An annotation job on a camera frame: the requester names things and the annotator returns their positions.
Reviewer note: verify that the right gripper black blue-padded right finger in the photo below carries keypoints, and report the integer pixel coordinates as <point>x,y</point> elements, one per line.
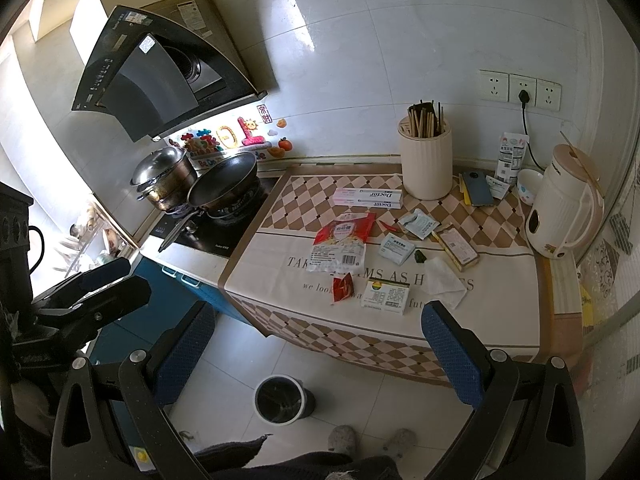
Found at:
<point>525,421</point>

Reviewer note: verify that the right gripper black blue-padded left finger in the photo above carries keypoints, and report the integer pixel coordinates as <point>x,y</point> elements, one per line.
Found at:
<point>88,442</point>

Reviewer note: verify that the red brown printed carton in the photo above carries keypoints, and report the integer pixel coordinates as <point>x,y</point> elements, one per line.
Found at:
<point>459,250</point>

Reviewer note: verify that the blue kitchen cabinet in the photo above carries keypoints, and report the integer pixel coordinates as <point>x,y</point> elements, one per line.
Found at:
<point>173,294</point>

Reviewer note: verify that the white round trash bin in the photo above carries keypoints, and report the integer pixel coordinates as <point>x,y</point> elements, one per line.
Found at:
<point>281,400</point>

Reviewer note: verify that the right grey slipper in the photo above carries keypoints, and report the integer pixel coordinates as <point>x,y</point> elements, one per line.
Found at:
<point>399,444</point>

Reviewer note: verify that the grey slipper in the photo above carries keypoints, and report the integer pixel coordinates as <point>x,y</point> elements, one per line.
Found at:
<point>343,440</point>
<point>399,444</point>

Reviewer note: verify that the white crumpled tissue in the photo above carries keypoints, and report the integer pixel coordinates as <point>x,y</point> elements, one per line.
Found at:
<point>442,284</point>

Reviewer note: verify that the left grey slipper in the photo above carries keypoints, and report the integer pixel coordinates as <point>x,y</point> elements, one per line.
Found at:
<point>343,440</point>

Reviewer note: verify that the white green medicine box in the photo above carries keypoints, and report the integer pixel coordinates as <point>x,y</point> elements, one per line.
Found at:
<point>386,296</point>

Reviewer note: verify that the black gas stove top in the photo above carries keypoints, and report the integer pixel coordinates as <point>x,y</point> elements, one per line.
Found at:
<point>221,237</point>

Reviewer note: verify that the small black cap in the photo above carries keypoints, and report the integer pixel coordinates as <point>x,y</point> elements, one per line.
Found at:
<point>419,256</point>

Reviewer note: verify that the stainless steel pot with lid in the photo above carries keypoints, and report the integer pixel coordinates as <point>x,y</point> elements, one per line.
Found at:
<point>164,178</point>

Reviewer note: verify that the small pale blue packet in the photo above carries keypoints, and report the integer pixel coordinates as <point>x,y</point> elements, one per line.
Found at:
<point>396,249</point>

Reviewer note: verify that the cream electric kettle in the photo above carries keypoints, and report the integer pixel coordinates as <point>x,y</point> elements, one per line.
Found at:
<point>568,209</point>

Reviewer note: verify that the torn white sachet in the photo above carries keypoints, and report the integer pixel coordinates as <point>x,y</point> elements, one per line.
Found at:
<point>419,224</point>

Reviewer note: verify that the small red sachet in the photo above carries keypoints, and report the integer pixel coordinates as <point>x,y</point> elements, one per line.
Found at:
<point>342,287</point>

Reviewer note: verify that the yellow sponge pad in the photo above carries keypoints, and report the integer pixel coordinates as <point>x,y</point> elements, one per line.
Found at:
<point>464,190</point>

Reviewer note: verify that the dark blue notebook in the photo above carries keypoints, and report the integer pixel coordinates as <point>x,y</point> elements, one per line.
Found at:
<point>478,189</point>

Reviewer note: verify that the white paper slip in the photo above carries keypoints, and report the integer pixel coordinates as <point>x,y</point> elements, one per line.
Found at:
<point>497,188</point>

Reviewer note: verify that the black frying pan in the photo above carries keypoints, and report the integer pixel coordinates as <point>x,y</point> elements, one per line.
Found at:
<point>221,194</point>

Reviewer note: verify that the white dotted bowl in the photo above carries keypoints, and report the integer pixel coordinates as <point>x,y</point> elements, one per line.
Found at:
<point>528,184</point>

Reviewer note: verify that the checkered beige table cloth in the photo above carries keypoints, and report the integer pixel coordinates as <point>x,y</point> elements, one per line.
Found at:
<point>517,301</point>

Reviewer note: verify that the red white snack bag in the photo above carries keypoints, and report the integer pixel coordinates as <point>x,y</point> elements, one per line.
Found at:
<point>340,246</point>

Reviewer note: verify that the long white pink box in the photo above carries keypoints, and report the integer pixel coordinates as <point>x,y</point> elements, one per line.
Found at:
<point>368,197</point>

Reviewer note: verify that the white milk carton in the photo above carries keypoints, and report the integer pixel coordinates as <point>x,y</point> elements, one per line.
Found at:
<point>512,150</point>

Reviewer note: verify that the cream ribbed chopstick holder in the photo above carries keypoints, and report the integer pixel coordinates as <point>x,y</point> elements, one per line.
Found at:
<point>426,164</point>

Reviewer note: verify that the black range hood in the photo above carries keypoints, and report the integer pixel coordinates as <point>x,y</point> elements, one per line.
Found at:
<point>156,76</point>

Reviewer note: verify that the bundle of wooden chopsticks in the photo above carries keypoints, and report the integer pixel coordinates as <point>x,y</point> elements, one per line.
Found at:
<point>426,120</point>

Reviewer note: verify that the white wall socket strip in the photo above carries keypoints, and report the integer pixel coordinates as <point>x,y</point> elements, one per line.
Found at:
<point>503,87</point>

